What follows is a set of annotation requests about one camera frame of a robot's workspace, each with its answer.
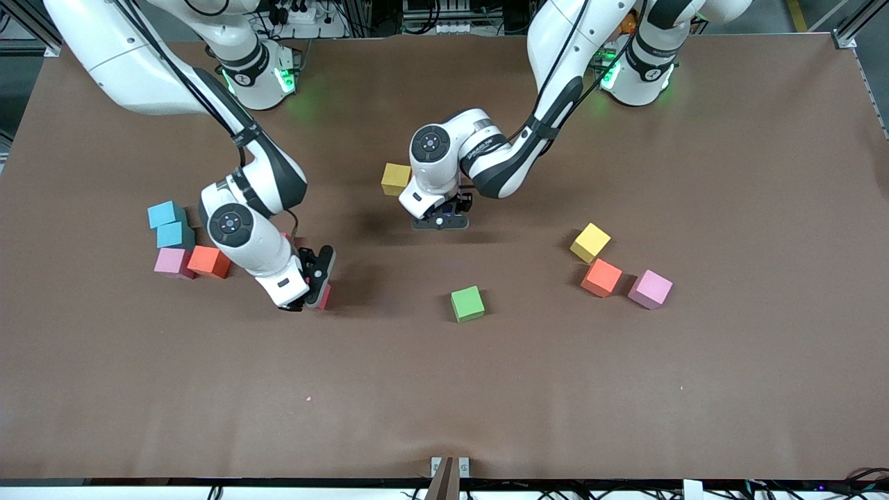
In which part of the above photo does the white power strip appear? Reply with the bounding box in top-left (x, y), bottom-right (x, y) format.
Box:
top-left (267, 0), bottom-right (322, 26)

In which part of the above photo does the aluminium frame rail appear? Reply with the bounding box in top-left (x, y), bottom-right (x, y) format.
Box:
top-left (830, 0), bottom-right (889, 140)
top-left (0, 0), bottom-right (63, 58)

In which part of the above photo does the cyan foam cube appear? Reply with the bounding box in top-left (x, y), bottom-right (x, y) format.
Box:
top-left (156, 222), bottom-right (196, 251)
top-left (147, 201), bottom-right (188, 230)

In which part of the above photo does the brown table cover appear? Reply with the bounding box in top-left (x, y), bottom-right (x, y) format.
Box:
top-left (0, 31), bottom-right (889, 481)

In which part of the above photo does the green foam cube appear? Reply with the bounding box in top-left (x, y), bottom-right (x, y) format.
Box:
top-left (451, 285), bottom-right (485, 323)

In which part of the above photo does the black cable bundle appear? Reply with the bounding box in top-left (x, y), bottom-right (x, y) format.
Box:
top-left (837, 467), bottom-right (889, 498)

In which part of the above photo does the pink foam cube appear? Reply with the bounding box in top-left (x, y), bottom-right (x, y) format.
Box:
top-left (628, 269), bottom-right (674, 310)
top-left (153, 247), bottom-right (197, 281)

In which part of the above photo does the yellow foam cube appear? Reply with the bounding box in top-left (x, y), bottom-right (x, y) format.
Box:
top-left (570, 222), bottom-right (612, 265)
top-left (381, 163), bottom-right (412, 197)

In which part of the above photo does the silver metal bracket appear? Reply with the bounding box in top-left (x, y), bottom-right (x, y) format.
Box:
top-left (431, 456), bottom-right (470, 480)

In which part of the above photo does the orange foam cube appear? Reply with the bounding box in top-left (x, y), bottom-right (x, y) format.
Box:
top-left (581, 258), bottom-right (624, 298)
top-left (186, 245), bottom-right (232, 280)

